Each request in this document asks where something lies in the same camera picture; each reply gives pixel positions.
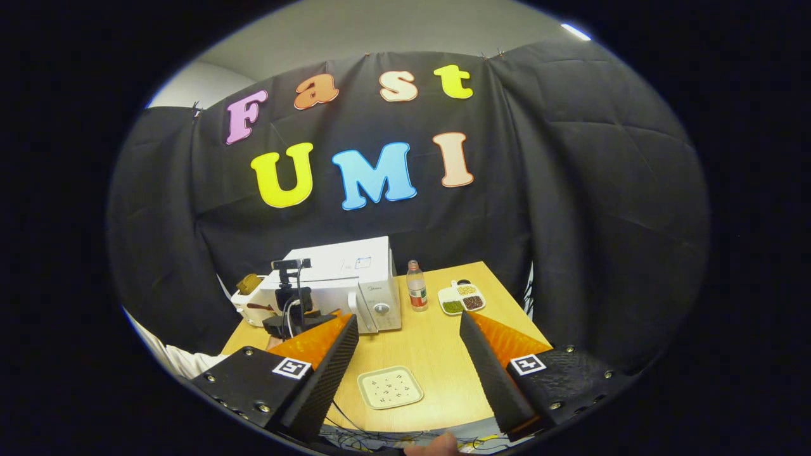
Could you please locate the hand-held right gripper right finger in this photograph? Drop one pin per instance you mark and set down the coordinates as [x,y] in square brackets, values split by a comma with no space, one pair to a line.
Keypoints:
[491,380]

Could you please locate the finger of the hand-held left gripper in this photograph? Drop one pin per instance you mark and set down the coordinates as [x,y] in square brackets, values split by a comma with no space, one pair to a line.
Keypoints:
[320,318]

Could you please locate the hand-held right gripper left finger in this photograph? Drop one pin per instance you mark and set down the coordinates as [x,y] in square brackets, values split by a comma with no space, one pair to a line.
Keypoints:
[326,380]

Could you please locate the white microwave oven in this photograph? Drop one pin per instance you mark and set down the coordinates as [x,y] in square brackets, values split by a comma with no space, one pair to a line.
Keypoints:
[361,259]

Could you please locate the white toaster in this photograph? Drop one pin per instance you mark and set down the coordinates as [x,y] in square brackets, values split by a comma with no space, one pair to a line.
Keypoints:
[250,304]

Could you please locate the brown bread slice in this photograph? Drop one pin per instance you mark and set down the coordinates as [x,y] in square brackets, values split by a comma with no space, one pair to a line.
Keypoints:
[249,284]

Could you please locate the pale green square plate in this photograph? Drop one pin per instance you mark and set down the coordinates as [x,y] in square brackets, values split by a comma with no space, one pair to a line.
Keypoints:
[389,387]

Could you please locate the white divided dish of beans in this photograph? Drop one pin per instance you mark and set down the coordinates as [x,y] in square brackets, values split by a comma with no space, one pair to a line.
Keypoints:
[462,299]

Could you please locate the clear bottle with red label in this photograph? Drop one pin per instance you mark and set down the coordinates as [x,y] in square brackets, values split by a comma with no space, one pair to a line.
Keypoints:
[417,294]

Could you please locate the black backdrop cloth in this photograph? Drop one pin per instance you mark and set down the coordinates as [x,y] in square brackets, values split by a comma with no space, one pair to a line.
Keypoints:
[570,221]

